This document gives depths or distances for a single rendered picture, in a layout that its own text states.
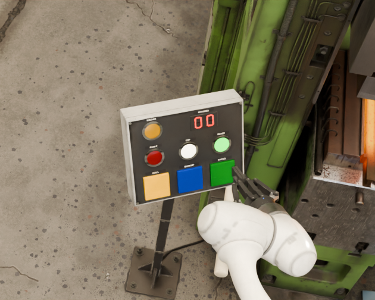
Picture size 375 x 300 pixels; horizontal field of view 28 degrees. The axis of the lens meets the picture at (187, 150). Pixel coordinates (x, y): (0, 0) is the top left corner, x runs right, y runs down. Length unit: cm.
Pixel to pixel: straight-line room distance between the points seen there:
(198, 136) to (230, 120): 10
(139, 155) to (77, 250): 114
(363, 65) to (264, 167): 82
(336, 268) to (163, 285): 69
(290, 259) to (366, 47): 59
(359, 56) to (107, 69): 188
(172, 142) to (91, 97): 149
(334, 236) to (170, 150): 83
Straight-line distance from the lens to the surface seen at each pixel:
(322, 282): 308
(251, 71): 227
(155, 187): 214
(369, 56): 198
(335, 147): 236
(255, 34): 214
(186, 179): 216
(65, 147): 339
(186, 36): 381
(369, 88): 208
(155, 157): 209
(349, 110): 244
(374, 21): 189
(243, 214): 167
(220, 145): 214
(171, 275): 311
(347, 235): 268
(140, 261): 313
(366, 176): 229
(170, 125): 207
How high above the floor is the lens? 288
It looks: 57 degrees down
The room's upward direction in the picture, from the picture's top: 12 degrees clockwise
